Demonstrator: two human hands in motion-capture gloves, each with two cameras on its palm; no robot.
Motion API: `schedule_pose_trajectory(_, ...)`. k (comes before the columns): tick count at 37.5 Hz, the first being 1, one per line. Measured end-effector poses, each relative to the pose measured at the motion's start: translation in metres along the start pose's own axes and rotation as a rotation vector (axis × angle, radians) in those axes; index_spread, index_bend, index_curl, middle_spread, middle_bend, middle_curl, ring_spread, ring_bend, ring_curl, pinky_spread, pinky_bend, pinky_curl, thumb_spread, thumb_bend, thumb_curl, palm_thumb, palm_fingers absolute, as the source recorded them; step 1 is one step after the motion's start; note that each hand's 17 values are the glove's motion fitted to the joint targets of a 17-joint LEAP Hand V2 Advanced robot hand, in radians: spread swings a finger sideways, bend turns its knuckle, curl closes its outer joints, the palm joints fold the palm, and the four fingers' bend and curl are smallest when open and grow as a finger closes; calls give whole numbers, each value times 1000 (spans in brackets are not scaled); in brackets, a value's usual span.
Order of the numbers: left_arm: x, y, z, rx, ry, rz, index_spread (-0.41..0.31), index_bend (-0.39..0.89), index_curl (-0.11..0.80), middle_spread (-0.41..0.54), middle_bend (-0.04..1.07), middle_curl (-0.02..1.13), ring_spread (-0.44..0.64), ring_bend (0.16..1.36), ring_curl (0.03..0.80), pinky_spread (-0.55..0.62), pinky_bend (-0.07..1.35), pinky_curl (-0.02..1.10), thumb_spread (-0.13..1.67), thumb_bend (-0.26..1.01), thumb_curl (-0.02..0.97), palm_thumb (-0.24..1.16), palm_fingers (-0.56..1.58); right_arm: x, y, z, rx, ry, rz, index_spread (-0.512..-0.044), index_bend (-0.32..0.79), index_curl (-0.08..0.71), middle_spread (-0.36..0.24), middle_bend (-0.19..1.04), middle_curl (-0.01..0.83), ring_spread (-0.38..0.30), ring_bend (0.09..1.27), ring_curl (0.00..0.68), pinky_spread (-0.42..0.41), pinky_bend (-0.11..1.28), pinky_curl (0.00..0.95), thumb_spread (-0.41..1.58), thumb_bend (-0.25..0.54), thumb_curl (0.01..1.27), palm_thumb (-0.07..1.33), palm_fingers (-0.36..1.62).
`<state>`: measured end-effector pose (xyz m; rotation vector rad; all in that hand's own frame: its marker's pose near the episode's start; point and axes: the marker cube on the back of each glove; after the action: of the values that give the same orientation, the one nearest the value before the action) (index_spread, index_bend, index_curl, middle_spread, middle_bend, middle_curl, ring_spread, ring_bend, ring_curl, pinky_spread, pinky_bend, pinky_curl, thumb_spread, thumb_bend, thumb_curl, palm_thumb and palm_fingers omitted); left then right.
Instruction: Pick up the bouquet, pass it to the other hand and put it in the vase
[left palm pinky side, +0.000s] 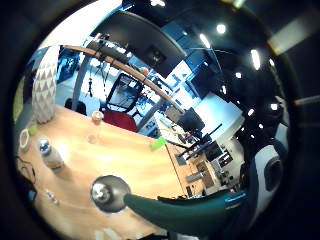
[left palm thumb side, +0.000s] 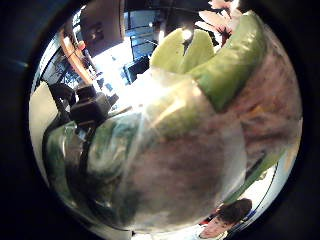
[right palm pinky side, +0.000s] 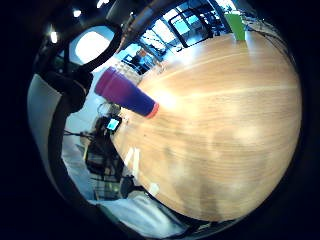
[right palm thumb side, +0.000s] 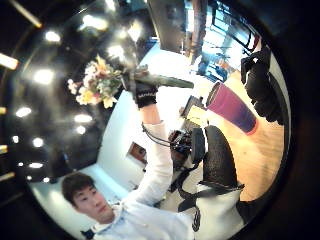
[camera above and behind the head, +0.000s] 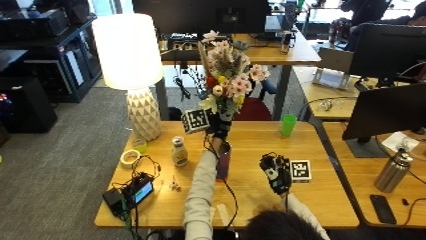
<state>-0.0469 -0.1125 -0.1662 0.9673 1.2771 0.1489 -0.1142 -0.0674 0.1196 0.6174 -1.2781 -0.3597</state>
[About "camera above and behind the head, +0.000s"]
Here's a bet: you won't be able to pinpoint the person's left hand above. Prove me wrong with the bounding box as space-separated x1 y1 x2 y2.
204 111 234 141

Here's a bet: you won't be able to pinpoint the person's right hand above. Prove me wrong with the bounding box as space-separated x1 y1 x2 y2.
258 152 294 196

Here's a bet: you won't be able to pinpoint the artificial flower bouquet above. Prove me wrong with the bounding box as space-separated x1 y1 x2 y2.
196 29 271 123

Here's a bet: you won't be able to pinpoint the white marker cube left glove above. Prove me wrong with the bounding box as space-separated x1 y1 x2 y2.
180 108 213 136

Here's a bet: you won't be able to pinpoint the white marker cube glove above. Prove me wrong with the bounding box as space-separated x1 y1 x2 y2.
180 108 213 136
289 159 313 184

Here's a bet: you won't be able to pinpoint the red office chair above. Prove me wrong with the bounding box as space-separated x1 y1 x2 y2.
233 96 273 122

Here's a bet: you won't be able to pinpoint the white marker cube right glove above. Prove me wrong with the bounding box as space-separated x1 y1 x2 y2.
289 159 313 184

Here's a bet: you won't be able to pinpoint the purple vase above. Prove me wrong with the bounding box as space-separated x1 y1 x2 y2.
215 141 233 182

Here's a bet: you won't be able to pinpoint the green plastic cup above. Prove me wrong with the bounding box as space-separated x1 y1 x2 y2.
279 113 298 138

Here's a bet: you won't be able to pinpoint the white sauce bottle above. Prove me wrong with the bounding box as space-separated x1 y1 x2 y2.
170 135 189 168

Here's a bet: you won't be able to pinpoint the person's head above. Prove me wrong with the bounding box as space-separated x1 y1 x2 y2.
241 209 325 240

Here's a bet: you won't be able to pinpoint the small yellow-green cup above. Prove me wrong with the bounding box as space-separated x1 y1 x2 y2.
132 138 149 155

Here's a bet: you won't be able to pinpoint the small white figurine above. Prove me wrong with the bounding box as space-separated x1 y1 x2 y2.
168 175 182 193

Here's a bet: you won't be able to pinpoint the wooden background desk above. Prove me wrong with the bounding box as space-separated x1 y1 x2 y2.
154 30 322 122

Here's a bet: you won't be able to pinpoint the white tape roll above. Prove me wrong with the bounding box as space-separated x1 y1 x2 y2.
118 149 142 170

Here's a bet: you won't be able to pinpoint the grey tablet stand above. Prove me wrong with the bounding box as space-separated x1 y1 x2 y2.
310 67 351 91

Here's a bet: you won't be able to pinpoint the white table lamp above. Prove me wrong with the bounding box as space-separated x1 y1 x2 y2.
90 13 165 142

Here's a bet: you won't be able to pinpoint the steel water bottle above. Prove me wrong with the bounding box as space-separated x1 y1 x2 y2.
373 148 414 194

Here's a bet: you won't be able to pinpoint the black device with screen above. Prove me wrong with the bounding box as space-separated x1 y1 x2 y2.
121 175 156 207

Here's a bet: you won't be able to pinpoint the black smartphone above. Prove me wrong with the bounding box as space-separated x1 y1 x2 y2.
369 194 398 225

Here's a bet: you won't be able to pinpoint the white paper sheet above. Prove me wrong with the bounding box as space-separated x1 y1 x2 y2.
381 131 421 154

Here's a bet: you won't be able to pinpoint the large black monitor with stand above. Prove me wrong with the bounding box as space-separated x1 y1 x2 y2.
341 82 426 159

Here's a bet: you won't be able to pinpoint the wide black monitor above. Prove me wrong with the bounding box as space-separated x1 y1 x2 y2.
130 0 273 35

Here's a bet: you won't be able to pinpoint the black power box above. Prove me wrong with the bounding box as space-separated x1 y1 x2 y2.
101 188 128 218

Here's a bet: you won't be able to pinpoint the black shelf unit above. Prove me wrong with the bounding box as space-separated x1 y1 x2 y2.
0 8 104 104

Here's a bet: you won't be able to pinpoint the black cabinet box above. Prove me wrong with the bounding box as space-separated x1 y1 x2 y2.
0 76 58 134

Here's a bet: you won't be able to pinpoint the black glove cable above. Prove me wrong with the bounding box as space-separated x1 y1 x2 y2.
202 133 239 232

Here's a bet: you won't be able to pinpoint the black device cables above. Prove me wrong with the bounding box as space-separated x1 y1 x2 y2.
110 154 162 240

